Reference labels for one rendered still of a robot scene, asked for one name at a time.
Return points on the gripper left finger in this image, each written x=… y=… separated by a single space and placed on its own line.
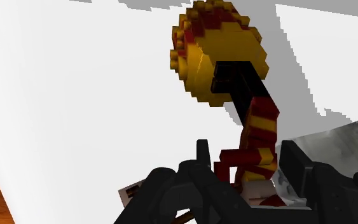
x=169 y=189

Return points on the yellow and red block figure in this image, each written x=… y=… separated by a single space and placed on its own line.
x=225 y=43

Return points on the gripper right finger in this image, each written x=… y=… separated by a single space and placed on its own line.
x=330 y=192

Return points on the white table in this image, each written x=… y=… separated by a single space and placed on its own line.
x=82 y=102

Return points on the grey marbled flat block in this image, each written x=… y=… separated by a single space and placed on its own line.
x=336 y=145

